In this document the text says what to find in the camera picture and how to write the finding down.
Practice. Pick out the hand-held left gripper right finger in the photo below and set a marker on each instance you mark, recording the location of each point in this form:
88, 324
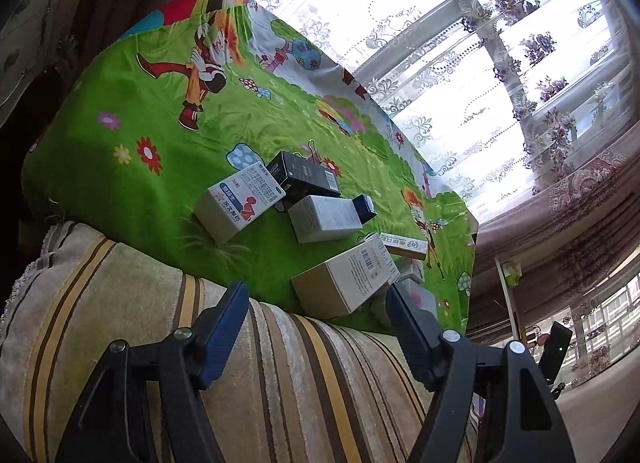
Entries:
404, 330

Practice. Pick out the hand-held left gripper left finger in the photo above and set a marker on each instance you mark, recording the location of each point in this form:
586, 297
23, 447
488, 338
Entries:
226, 335

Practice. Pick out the small white box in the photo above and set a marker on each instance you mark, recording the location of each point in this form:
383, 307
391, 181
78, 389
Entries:
422, 295
411, 270

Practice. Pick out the white box with blue top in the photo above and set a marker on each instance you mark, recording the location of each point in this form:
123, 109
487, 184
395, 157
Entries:
325, 218

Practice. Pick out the white board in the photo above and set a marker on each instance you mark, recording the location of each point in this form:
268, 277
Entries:
507, 303

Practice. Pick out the large beige box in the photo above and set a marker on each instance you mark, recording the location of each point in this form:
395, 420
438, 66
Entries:
340, 283

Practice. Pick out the long narrow white box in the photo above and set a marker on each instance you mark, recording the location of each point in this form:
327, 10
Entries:
402, 244

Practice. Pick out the green white packet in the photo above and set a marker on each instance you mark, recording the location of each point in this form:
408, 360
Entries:
512, 273

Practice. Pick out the brown drape curtain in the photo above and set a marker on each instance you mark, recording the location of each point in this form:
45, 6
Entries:
550, 248

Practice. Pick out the white medicine box red figure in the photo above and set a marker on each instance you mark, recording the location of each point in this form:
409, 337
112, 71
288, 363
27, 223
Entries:
235, 208

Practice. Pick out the green cartoon printed cloth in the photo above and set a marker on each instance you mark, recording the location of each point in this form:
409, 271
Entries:
125, 193

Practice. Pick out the black box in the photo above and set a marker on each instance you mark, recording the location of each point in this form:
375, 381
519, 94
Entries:
300, 173

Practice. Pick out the white floral lace curtain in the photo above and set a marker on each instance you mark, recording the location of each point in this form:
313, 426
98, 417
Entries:
400, 18

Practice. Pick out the brown patterned curtain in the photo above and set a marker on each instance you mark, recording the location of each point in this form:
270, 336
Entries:
65, 18

